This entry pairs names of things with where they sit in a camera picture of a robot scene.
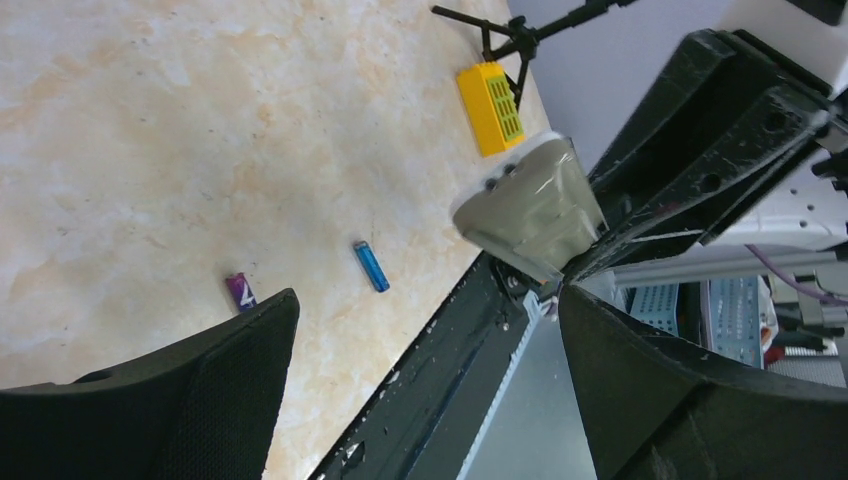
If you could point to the purple AAA battery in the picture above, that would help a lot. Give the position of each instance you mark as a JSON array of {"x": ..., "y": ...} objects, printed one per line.
[{"x": 241, "y": 292}]

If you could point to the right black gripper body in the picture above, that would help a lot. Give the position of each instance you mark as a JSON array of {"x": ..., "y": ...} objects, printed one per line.
[{"x": 725, "y": 121}]

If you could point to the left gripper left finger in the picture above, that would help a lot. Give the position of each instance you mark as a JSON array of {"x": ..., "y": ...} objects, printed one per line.
[{"x": 204, "y": 407}]

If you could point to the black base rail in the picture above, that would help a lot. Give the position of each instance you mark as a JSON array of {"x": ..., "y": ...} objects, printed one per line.
[{"x": 422, "y": 420}]

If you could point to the grey white remote control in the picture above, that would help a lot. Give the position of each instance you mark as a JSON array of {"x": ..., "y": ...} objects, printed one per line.
[{"x": 535, "y": 210}]

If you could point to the yellow battery cover block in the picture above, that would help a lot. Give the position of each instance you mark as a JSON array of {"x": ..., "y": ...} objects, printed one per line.
[{"x": 491, "y": 108}]

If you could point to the blue AAA battery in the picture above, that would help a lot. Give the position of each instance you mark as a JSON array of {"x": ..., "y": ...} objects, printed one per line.
[{"x": 368, "y": 260}]

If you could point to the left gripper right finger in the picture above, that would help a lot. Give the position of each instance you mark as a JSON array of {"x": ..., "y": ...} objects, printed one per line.
[{"x": 655, "y": 406}]

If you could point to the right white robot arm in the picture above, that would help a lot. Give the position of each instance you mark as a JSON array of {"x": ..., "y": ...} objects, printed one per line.
[{"x": 808, "y": 209}]

